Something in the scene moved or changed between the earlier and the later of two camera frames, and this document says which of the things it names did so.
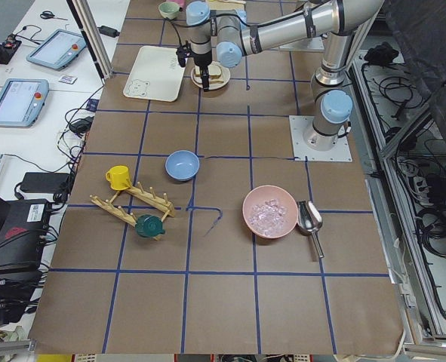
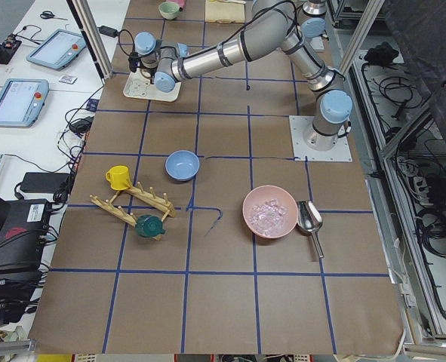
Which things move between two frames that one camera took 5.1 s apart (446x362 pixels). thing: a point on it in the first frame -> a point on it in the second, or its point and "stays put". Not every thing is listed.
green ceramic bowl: x=169 y=9 stays put
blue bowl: x=182 y=165 stays put
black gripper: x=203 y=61 -> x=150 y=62
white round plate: x=225 y=76 -> x=146 y=72
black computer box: x=20 y=238 stays put
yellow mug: x=118 y=176 stays put
